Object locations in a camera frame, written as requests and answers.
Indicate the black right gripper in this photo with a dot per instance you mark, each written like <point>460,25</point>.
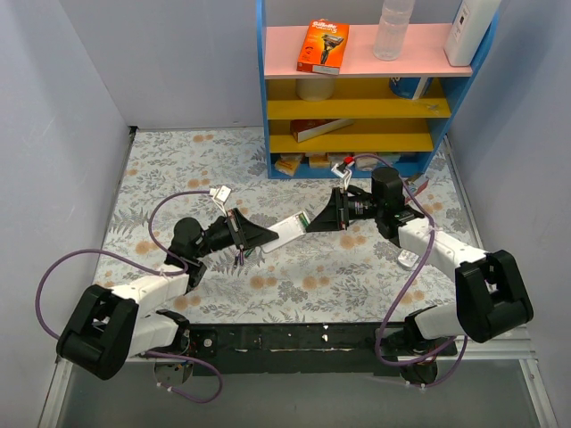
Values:
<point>340,209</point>

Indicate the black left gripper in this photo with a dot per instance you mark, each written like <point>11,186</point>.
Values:
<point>238,230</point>

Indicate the green battery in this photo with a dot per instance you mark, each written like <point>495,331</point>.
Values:
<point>303,220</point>

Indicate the white remote with display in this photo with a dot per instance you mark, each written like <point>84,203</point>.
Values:
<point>288,230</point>

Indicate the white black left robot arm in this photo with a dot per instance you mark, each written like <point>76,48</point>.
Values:
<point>110,325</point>

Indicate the small white remote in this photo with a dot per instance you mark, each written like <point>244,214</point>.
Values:
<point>407,259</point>

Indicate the orange white sponge pack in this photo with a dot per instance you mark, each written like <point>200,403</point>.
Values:
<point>318,161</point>

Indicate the floral table mat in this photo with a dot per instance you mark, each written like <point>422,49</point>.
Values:
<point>347,276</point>

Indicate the yellow sponge pack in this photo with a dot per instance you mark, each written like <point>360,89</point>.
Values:
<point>287,167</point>

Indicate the red white toothpaste box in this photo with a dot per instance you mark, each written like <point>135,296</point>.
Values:
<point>417,183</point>

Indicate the red white carton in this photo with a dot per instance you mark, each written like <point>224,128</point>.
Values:
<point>305,129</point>

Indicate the blue shelf unit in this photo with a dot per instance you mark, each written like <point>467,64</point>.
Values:
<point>384,122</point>

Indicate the white cup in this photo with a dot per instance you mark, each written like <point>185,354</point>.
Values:
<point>315,89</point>

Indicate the blue white can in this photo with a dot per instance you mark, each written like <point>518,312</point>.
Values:
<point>410,88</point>

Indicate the orange razor box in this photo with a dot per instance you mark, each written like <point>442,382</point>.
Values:
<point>323,48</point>

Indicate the clear plastic bottle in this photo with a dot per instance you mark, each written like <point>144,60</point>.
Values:
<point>392,28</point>

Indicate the white rectangular device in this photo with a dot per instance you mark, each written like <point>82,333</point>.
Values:
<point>467,31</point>

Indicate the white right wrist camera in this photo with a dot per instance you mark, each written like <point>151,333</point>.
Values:
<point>343,170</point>

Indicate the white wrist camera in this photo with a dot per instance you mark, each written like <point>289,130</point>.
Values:
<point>219,196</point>
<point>343,170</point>

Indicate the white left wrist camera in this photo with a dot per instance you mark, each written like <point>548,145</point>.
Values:
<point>219,196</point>

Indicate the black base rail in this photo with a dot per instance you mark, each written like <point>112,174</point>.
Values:
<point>333,348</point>

